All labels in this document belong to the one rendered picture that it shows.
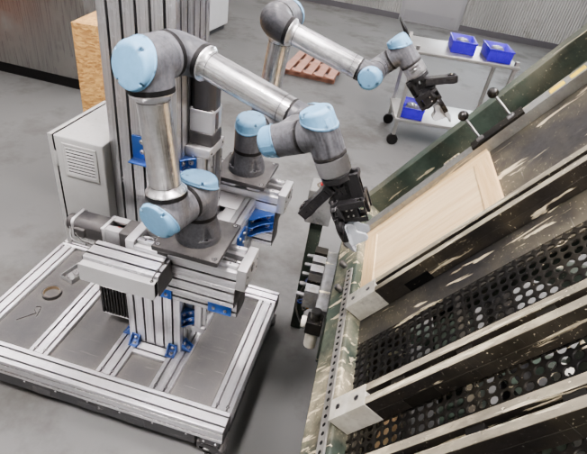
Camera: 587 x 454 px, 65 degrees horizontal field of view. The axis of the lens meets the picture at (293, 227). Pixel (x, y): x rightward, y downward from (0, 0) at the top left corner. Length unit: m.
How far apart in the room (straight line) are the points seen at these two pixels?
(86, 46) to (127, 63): 1.87
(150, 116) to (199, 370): 1.32
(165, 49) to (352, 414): 0.99
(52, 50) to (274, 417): 4.37
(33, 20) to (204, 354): 4.16
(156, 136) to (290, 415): 1.55
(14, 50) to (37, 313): 3.81
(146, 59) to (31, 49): 4.63
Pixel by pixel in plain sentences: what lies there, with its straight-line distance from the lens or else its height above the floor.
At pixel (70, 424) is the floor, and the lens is 2.39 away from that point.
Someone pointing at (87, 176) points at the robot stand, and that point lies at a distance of 1.77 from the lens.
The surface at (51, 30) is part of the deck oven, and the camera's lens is 5.51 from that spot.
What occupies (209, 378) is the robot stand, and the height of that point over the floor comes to 0.21.
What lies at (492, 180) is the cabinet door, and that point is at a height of 1.35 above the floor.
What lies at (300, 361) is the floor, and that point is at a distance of 2.55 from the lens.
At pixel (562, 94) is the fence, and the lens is 1.76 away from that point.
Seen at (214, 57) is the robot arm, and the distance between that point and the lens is 1.24.
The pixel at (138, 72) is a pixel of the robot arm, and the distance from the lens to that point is 1.16.
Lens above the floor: 1.99
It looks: 36 degrees down
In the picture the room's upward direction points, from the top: 10 degrees clockwise
